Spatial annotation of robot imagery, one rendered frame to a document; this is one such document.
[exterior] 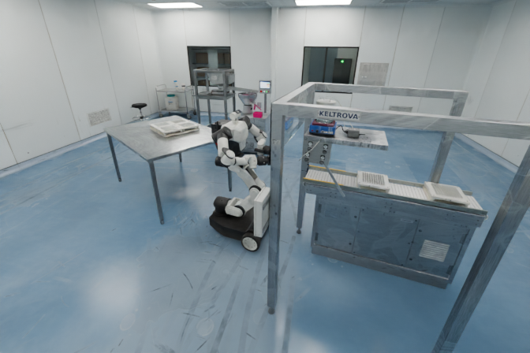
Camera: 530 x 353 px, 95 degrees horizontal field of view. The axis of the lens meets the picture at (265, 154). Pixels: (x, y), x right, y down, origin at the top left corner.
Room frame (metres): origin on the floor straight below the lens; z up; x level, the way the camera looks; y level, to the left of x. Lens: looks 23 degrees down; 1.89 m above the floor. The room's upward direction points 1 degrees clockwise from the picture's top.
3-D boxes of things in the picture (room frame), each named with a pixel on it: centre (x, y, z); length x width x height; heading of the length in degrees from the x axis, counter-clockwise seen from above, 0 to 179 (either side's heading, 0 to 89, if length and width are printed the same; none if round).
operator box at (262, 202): (1.25, 0.01, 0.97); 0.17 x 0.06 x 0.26; 160
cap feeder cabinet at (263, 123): (4.62, 0.25, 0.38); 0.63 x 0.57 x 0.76; 78
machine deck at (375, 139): (1.93, -0.66, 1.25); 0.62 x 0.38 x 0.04; 70
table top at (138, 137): (3.16, 1.36, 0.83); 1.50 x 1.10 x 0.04; 47
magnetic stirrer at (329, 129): (1.94, -0.48, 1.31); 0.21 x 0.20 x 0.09; 160
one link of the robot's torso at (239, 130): (2.27, 0.34, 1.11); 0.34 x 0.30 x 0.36; 160
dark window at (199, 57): (7.52, 1.65, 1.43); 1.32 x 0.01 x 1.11; 78
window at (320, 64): (6.84, -1.65, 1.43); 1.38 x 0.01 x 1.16; 78
